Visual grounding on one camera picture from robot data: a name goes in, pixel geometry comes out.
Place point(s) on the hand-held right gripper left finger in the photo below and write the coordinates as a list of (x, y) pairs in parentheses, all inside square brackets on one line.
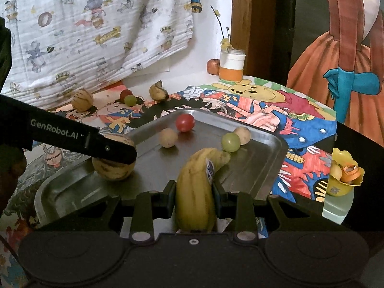
[(171, 198)]

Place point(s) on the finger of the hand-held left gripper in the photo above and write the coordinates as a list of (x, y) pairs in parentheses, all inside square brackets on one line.
[(117, 151)]

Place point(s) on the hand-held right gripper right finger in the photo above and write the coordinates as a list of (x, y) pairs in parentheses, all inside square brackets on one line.
[(216, 201)]

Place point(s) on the striped pepino melon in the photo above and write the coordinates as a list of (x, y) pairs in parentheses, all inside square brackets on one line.
[(81, 99), (112, 171)]

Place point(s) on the long yellow banana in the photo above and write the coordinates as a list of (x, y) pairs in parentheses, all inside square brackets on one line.
[(193, 186)]

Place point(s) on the metal tray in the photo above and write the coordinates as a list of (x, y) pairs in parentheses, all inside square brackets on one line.
[(150, 168)]

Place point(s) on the green grape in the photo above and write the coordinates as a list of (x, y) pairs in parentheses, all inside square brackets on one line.
[(231, 142), (130, 100)]

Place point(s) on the red cherry tomato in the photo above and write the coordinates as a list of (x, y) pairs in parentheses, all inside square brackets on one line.
[(184, 122), (124, 93)]

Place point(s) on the short yellow banana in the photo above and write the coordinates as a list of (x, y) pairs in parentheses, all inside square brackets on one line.
[(158, 91)]

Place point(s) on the orange cartoon drawing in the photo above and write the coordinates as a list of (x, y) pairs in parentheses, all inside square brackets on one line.
[(117, 112)]

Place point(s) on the printed blanket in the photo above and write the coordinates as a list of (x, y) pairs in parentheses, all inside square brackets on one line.
[(90, 36)]

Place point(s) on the colourful cartoon drawing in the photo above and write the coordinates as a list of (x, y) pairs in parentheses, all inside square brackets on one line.
[(300, 120)]

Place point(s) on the pale green glass container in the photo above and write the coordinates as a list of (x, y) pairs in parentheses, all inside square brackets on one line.
[(337, 208)]

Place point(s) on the small red apple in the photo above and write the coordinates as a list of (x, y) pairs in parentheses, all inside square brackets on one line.
[(213, 66)]

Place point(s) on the white and orange jar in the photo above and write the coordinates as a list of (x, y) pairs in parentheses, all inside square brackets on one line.
[(231, 66)]

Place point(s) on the dried flower twig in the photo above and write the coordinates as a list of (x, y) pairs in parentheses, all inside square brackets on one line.
[(225, 43)]

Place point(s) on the wooden door frame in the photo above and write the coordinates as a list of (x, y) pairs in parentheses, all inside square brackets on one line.
[(252, 21)]

